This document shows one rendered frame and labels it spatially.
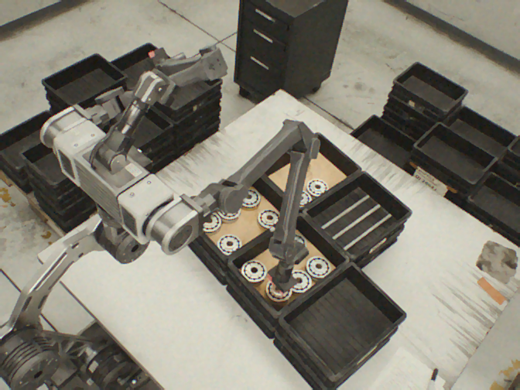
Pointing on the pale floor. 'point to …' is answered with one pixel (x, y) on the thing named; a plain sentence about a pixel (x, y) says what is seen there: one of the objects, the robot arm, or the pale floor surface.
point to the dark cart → (286, 45)
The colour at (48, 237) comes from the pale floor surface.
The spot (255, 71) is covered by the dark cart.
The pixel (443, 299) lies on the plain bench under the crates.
